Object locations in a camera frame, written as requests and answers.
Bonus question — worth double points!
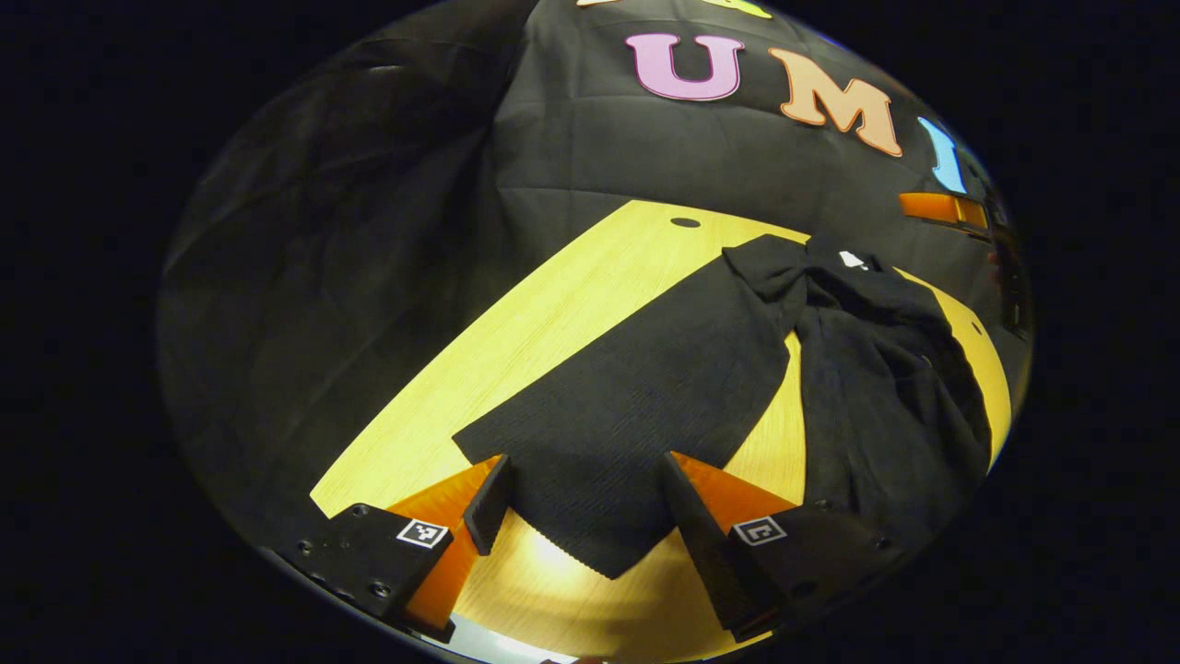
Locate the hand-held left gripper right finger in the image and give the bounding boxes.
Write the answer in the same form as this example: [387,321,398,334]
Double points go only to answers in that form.
[657,450,911,645]

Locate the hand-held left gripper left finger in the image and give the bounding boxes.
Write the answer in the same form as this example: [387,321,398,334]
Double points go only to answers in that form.
[293,453,515,645]

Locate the black long-sleeved garment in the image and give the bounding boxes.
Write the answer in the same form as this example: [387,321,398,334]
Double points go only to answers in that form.
[451,232,996,581]

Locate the black backdrop cloth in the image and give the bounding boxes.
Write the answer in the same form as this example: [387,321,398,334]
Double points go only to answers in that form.
[157,0,1035,547]

